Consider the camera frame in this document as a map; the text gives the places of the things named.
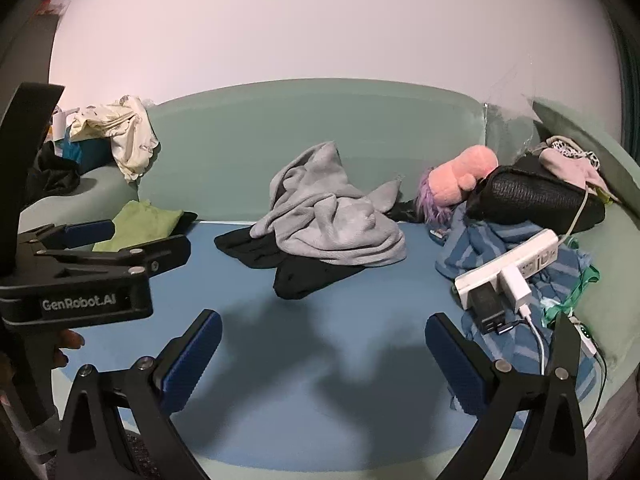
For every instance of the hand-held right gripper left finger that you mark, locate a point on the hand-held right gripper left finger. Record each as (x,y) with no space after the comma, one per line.
(192,355)

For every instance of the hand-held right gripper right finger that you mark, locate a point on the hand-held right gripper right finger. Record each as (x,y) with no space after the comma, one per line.
(452,360)

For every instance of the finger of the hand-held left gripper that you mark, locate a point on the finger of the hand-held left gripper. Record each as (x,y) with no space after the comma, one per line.
(160,252)
(90,232)

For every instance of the grey knit sweater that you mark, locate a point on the grey knit sweater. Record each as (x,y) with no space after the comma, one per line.
(325,220)

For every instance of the cream clothes pile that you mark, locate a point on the cream clothes pile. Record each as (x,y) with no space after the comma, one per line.
(125,130)

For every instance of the person's left hand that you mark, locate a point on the person's left hand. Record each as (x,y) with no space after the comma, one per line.
(70,341)

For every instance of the small dark cloth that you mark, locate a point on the small dark cloth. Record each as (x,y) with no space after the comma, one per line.
(187,217)

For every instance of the black charger plug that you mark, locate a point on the black charger plug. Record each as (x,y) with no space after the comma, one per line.
(487,307)

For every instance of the black crumpled cloth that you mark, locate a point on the black crumpled cloth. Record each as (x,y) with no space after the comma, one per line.
(55,175)

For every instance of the teal garment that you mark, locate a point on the teal garment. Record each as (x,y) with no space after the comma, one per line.
(90,152)

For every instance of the white charger plug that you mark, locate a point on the white charger plug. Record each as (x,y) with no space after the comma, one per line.
(515,287)

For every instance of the blue seat mat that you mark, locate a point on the blue seat mat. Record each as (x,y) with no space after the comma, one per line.
(300,350)

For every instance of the blue striped cloth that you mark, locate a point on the blue striped cloth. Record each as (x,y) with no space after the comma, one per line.
(480,245)

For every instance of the white power strip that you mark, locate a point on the white power strip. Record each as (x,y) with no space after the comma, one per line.
(530,255)

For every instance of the small white device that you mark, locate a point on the small white device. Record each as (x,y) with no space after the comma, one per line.
(585,337)

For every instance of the black garment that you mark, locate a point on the black garment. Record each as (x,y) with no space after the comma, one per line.
(305,277)

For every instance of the green ribbon cloth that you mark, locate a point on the green ribbon cloth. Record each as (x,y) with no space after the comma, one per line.
(582,285)

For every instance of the black textured bag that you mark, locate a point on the black textured bag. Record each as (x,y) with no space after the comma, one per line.
(530,195)

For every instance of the pink plush toy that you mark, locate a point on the pink plush toy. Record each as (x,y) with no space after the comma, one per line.
(460,175)

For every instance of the green sofa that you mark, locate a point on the green sofa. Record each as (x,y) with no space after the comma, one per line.
(300,125)

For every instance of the dark grey cabinet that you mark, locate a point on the dark grey cabinet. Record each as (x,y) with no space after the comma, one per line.
(30,45)

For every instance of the pink knit cloth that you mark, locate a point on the pink knit cloth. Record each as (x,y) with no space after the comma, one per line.
(570,167)

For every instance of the clear plastic sheet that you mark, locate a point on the clear plastic sheet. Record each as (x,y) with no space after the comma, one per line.
(510,115)

